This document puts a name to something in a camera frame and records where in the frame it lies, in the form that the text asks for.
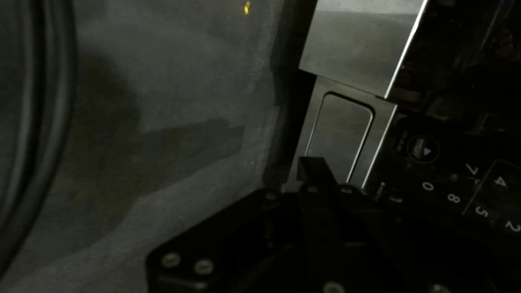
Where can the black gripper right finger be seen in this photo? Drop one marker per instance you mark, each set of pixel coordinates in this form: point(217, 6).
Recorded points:
point(391, 254)

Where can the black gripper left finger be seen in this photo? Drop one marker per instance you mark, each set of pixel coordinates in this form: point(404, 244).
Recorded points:
point(238, 237)

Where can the stainless steel microwave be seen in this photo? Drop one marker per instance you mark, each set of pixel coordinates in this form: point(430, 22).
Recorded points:
point(358, 42)

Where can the black countertop slab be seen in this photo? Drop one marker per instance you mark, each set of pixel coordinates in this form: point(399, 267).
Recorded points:
point(163, 70)

